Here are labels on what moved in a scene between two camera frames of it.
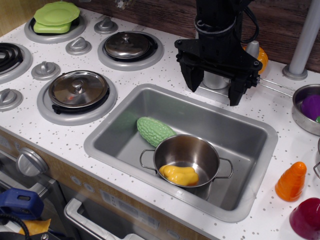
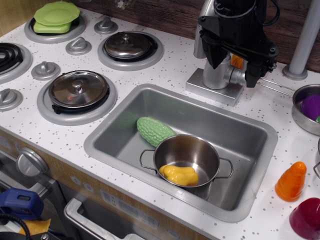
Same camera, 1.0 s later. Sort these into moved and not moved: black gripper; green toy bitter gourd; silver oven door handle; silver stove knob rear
Moved: black gripper
Not moved: green toy bitter gourd; silver stove knob rear; silver oven door handle
